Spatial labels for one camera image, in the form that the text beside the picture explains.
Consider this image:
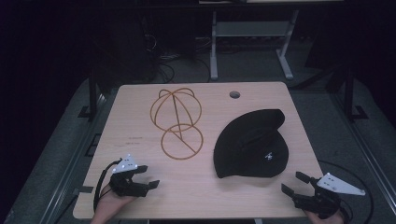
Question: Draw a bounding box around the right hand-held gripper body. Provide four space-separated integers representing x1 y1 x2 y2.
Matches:
291 172 367 219

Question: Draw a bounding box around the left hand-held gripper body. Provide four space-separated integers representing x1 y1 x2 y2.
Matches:
107 153 149 199

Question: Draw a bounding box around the brown wire hat rack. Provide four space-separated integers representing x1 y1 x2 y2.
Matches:
149 87 205 161

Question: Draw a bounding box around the black cap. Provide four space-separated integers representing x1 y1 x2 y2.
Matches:
213 108 290 179

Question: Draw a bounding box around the person's right hand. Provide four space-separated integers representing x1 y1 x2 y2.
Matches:
303 209 347 224

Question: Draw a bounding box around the person's left hand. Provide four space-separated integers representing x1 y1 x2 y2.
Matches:
90 184 137 224

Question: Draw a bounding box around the black metal stand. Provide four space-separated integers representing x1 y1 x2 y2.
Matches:
341 65 370 123
77 67 101 121

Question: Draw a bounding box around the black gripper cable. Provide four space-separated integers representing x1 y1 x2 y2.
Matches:
316 159 375 224
92 157 123 215

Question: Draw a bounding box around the black table edge bracket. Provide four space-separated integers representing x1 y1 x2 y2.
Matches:
73 185 94 194

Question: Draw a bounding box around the grey metal frame rail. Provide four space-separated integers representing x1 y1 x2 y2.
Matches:
38 92 117 224
328 91 396 217

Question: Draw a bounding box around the tangle of floor cables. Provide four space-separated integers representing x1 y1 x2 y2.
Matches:
142 33 213 85

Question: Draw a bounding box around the white metal desk frame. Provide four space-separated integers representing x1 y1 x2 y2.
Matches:
197 0 344 81

